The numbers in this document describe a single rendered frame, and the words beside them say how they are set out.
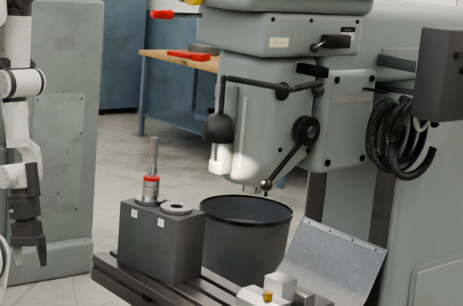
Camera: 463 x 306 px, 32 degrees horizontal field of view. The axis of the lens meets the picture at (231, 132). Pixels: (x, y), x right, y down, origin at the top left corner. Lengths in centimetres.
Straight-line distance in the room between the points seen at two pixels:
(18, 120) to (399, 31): 106
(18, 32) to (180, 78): 687
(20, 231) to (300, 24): 102
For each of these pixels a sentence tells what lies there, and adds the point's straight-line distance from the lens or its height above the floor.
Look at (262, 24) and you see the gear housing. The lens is 178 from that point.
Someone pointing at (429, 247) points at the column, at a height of 111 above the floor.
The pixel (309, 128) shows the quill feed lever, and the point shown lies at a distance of 192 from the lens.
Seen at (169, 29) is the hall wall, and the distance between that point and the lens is 927.
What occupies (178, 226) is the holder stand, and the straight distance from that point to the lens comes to 220.
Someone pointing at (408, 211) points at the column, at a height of 123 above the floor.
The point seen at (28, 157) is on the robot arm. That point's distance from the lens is 240.
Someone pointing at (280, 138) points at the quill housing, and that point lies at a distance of 191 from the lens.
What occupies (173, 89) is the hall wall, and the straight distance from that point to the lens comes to 923.
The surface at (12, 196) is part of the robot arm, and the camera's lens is 235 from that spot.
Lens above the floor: 183
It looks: 12 degrees down
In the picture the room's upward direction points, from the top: 5 degrees clockwise
